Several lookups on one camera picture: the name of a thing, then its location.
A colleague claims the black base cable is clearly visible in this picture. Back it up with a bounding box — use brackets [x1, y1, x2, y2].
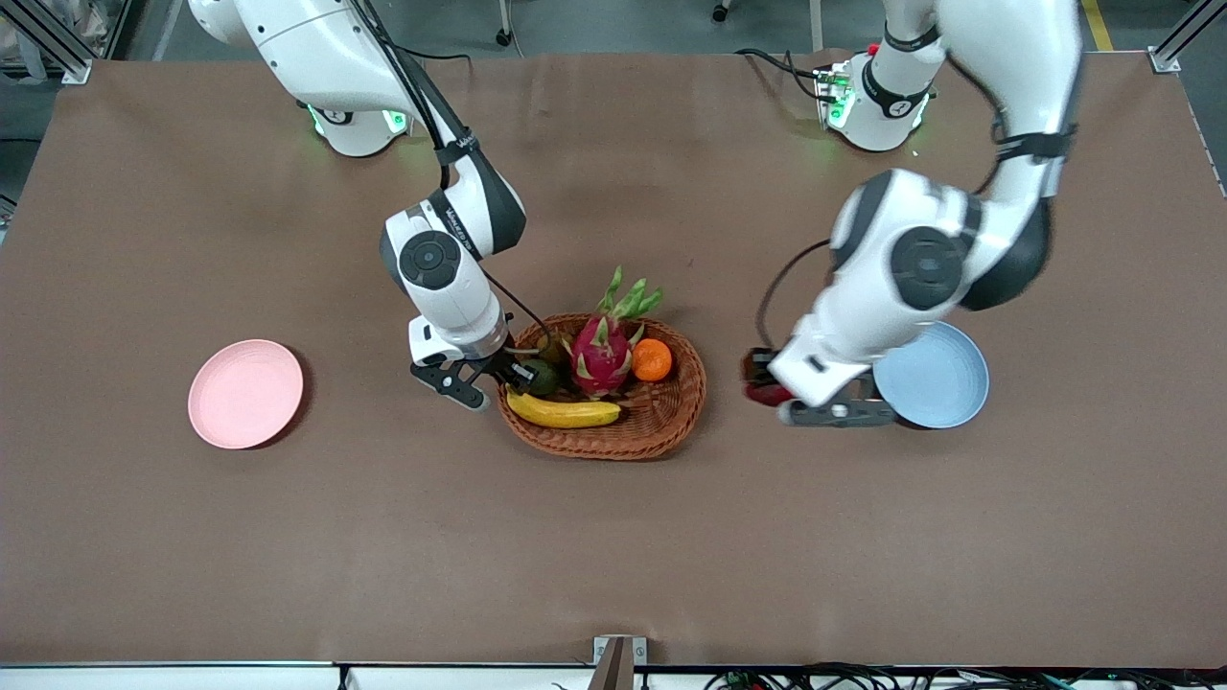
[398, 43, 473, 68]
[736, 48, 835, 102]

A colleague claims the light blue plate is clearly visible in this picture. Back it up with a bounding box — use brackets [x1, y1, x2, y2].
[872, 320, 990, 429]

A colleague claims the aluminium frame corner post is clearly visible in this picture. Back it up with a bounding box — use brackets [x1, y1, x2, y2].
[1148, 0, 1227, 74]
[0, 0, 93, 85]

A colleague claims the black right base cable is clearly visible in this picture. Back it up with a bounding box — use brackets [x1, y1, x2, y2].
[398, 43, 473, 68]

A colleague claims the dark red apple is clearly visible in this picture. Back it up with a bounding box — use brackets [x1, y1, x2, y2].
[746, 355, 795, 408]

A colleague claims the pink dragon fruit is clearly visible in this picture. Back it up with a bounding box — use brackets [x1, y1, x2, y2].
[561, 266, 664, 397]

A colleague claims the yellow banana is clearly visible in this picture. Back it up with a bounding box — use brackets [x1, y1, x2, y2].
[505, 386, 622, 429]

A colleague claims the brown wicker basket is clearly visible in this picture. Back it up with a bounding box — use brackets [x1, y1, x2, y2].
[496, 313, 707, 461]

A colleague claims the pink plate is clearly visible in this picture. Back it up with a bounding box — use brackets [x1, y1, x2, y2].
[188, 339, 305, 450]

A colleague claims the black left base cable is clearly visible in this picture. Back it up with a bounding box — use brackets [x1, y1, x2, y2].
[736, 48, 835, 102]

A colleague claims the tangled black cable bundle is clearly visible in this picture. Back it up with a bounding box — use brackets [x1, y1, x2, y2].
[705, 661, 1227, 690]

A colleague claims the metal table edge bracket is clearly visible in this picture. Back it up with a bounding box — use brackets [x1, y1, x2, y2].
[592, 635, 648, 690]

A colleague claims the orange tangerine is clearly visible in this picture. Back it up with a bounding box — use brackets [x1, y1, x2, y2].
[632, 338, 674, 382]

